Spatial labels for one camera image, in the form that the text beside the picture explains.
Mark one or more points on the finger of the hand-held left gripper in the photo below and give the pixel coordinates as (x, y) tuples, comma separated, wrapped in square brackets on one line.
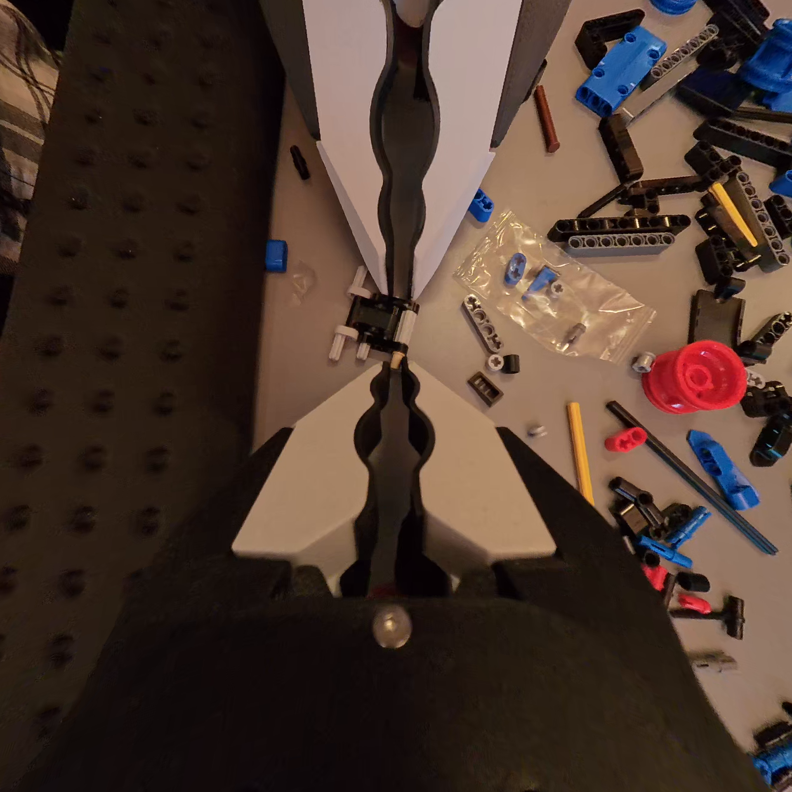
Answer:
[(470, 93), (340, 93)]

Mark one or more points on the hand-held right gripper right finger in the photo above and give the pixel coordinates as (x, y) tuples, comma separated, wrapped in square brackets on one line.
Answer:
[(482, 495)]

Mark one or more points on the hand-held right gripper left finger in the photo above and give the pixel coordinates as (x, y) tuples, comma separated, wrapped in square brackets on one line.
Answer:
[(303, 495)]

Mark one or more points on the tan pin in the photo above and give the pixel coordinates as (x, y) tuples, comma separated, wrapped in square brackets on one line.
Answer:
[(397, 362)]

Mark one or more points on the dark grey thin liftarm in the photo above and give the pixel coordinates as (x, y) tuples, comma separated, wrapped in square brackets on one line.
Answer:
[(484, 323)]

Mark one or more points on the black and grey brick assembly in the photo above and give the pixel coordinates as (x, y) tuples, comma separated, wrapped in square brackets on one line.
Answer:
[(374, 322)]

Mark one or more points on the grey desk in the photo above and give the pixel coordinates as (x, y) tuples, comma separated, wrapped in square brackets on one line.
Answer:
[(544, 383)]

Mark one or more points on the brown axle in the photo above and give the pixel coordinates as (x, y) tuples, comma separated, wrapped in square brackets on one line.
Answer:
[(546, 117)]

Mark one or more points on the black angled liftarm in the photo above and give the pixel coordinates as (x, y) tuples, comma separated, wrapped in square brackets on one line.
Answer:
[(603, 34)]

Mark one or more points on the black pin connector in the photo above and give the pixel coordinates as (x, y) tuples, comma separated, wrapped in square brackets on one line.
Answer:
[(299, 162)]

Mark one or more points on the blue flat panel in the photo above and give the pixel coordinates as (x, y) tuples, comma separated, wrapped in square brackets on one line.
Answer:
[(619, 74)]

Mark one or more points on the yellow axle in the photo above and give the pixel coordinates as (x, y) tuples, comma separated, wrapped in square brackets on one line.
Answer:
[(580, 451)]

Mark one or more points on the black grille tile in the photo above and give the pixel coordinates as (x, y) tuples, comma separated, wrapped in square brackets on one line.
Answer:
[(484, 388)]

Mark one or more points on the blue short liftarm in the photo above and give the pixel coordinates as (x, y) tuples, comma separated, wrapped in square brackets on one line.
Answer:
[(479, 205)]

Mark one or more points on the black rectangular panel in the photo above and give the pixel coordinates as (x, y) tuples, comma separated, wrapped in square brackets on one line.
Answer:
[(620, 148)]

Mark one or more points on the light grey long beam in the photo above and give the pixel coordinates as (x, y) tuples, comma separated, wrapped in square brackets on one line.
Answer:
[(680, 59)]

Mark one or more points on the red short connector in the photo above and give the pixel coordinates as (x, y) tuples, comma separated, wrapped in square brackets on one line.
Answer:
[(625, 439)]

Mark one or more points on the blue wheel rim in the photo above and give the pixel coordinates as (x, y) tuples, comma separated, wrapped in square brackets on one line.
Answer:
[(770, 55), (674, 5)]

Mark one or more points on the black short axle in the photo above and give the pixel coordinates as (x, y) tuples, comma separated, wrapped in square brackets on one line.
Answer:
[(600, 201)]

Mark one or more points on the black short beam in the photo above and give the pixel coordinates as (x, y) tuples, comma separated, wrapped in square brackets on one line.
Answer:
[(640, 199)]

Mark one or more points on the blue small brick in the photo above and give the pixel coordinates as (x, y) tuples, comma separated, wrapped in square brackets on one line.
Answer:
[(276, 256)]

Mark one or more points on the pile of small connector pieces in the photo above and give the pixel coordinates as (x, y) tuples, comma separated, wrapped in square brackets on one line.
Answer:
[(656, 526)]

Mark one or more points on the blue oval connector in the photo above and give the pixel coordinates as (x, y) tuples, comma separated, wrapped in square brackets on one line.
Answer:
[(515, 268)]

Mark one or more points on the black thin long beam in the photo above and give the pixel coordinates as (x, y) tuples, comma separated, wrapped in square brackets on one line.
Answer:
[(665, 185)]

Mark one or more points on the dark grey pin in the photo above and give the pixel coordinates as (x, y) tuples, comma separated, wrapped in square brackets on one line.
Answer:
[(576, 337)]

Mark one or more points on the clear plastic scrap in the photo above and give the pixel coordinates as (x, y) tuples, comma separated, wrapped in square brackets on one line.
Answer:
[(303, 281)]

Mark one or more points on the dark grey long beam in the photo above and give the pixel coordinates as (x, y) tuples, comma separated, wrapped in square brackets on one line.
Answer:
[(619, 244)]

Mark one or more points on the blue and grey pin piece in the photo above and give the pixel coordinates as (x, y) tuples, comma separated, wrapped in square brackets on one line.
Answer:
[(541, 283)]

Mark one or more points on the grey axle connector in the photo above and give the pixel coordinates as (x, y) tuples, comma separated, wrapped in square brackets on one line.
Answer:
[(643, 362)]

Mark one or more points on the black long axle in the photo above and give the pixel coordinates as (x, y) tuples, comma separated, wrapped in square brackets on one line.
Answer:
[(693, 479)]

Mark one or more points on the clear zip bag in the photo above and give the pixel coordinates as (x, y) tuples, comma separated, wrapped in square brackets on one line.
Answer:
[(594, 309)]

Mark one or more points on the red wheel rim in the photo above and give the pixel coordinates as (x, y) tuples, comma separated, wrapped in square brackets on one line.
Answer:
[(693, 377)]

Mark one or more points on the blue wedge panel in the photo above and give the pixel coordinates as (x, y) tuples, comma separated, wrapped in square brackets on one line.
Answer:
[(724, 470)]

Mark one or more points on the yellow axle rod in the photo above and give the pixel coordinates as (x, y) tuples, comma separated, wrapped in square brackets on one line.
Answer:
[(733, 213)]

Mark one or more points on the black cross-shaped piece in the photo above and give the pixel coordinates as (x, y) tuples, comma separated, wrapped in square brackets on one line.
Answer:
[(718, 615)]

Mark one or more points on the black thick beam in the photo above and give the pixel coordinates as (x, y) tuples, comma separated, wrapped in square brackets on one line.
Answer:
[(714, 260)]

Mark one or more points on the blue angled beam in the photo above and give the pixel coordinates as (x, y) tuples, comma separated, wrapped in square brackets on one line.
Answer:
[(783, 184)]

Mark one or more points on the dark grey beam with holes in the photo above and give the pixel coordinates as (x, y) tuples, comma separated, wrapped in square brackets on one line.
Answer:
[(764, 223)]

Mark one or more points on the grey small piece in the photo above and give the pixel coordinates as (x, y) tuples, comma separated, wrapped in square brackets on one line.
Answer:
[(711, 661)]

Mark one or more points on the black glossy curved panel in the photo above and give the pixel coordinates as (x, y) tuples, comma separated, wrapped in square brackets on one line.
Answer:
[(714, 318)]

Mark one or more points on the black flat liftarm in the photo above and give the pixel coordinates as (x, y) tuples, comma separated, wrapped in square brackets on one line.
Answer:
[(767, 337)]

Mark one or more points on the blue and black frame assembly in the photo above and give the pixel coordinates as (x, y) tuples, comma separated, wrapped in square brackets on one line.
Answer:
[(773, 758)]

